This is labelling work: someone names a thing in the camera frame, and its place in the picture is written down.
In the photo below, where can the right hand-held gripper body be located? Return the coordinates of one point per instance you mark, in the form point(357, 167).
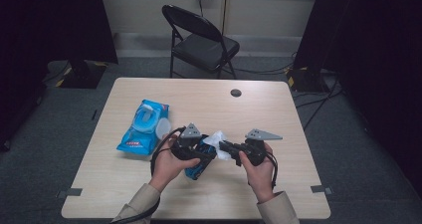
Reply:
point(255, 151)

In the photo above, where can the person's right hand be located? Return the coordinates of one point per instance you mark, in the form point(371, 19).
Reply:
point(262, 180)

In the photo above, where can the black stand base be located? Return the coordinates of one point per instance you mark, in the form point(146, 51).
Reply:
point(83, 78)
point(305, 81)

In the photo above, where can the black curtain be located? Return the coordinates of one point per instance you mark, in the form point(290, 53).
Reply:
point(49, 25)
point(381, 51)

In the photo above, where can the grey tape piece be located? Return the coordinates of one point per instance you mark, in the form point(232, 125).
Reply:
point(71, 192)
point(320, 189)

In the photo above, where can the blue wet wipes pack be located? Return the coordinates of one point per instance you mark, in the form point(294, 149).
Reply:
point(139, 141)

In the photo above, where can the white wet wipe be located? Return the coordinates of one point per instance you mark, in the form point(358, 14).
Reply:
point(215, 139)

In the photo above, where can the black folding chair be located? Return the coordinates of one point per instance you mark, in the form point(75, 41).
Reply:
point(205, 51)

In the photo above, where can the person's left hand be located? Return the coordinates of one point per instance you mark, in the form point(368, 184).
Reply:
point(167, 167)

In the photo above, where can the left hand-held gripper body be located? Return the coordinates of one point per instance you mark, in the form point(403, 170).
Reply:
point(185, 147)

